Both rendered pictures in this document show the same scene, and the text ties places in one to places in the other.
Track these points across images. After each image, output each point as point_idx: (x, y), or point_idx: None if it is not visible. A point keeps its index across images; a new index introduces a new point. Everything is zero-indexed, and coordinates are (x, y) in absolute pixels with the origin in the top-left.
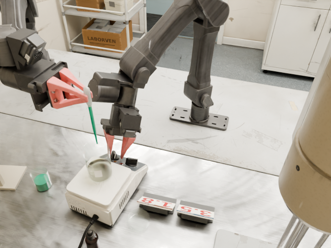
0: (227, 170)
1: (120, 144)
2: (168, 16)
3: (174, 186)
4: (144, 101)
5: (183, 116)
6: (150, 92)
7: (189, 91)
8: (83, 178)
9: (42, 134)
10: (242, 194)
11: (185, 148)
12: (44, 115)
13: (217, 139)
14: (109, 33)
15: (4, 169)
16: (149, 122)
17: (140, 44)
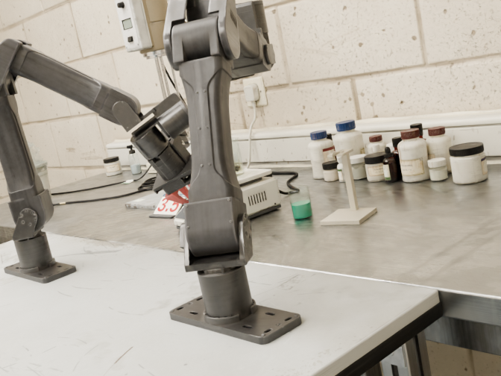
0: (96, 235)
1: (180, 247)
2: (60, 61)
3: (164, 224)
4: (71, 293)
5: (56, 267)
6: (35, 307)
7: (46, 201)
8: (250, 174)
9: (285, 252)
10: (112, 224)
11: (109, 246)
12: (271, 273)
13: (60, 254)
14: None
15: (351, 218)
16: (109, 268)
17: (104, 83)
